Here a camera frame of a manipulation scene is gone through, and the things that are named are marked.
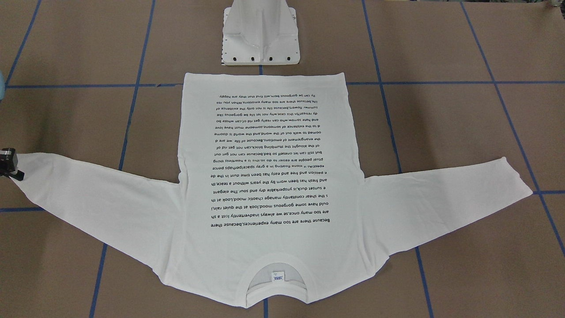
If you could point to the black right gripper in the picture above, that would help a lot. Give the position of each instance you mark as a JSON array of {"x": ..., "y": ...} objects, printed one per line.
[{"x": 7, "y": 163}]

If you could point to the white long-sleeve printed shirt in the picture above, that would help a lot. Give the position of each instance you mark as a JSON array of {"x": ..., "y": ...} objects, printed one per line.
[{"x": 270, "y": 199}]

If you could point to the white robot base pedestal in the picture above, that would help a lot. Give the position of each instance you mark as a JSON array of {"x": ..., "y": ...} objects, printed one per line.
[{"x": 260, "y": 32}]

